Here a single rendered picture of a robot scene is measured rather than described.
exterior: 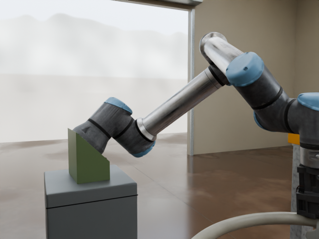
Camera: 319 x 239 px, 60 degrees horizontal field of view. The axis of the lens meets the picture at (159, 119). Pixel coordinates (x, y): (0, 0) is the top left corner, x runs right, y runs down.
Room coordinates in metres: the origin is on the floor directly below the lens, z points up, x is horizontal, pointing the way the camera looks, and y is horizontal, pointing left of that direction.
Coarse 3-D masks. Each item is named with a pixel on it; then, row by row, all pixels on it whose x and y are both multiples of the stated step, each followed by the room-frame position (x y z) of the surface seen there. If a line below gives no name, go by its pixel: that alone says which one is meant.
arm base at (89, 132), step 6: (90, 120) 1.35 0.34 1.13; (78, 126) 1.34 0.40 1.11; (84, 126) 1.33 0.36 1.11; (90, 126) 1.33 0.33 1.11; (96, 126) 1.33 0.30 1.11; (78, 132) 1.30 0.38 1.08; (84, 132) 1.32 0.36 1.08; (90, 132) 1.31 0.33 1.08; (96, 132) 1.32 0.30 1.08; (102, 132) 1.33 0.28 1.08; (84, 138) 1.29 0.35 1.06; (90, 138) 1.29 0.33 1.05; (96, 138) 1.31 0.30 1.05; (102, 138) 1.33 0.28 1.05; (108, 138) 1.37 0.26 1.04; (90, 144) 1.29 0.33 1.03; (96, 144) 1.30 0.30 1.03; (102, 144) 1.33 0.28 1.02; (102, 150) 1.34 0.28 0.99
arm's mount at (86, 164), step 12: (72, 132) 1.32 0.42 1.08; (72, 144) 1.33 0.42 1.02; (84, 144) 1.26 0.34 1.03; (72, 156) 1.33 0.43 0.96; (84, 156) 1.26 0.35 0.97; (96, 156) 1.29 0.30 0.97; (72, 168) 1.34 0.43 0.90; (84, 168) 1.26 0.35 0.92; (96, 168) 1.29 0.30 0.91; (108, 168) 1.31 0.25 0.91; (84, 180) 1.26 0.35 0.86; (96, 180) 1.29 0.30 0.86
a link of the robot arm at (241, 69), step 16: (208, 48) 1.07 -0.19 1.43; (224, 48) 0.91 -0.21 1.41; (224, 64) 0.82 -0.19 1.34; (240, 64) 0.68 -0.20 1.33; (256, 64) 0.66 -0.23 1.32; (240, 80) 0.67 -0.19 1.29; (256, 80) 0.66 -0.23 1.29; (272, 80) 0.68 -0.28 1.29; (256, 96) 0.68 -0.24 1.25; (272, 96) 0.68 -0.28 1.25
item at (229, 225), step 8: (240, 216) 0.66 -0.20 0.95; (248, 216) 0.66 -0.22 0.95; (256, 216) 0.66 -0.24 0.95; (264, 216) 0.66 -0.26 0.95; (272, 216) 0.66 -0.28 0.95; (280, 216) 0.66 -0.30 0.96; (288, 216) 0.65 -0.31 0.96; (296, 216) 0.65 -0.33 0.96; (304, 216) 0.64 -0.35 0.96; (216, 224) 0.64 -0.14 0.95; (224, 224) 0.64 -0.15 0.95; (232, 224) 0.64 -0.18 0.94; (240, 224) 0.65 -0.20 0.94; (248, 224) 0.65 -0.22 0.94; (256, 224) 0.66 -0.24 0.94; (264, 224) 0.66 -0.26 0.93; (272, 224) 0.66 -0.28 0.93; (288, 224) 0.66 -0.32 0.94; (296, 224) 0.65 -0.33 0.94; (304, 224) 0.64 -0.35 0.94; (312, 224) 0.63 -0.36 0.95; (200, 232) 0.61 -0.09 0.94; (208, 232) 0.61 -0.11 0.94; (216, 232) 0.62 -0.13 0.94; (224, 232) 0.63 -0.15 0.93
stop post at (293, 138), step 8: (288, 136) 1.50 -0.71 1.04; (296, 136) 1.45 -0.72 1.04; (296, 144) 1.45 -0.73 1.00; (296, 152) 1.47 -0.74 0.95; (296, 160) 1.47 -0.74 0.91; (296, 168) 1.46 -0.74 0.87; (296, 176) 1.46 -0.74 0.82; (296, 184) 1.46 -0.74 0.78; (296, 208) 1.45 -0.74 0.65; (296, 232) 1.45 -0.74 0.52; (304, 232) 1.42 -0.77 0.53
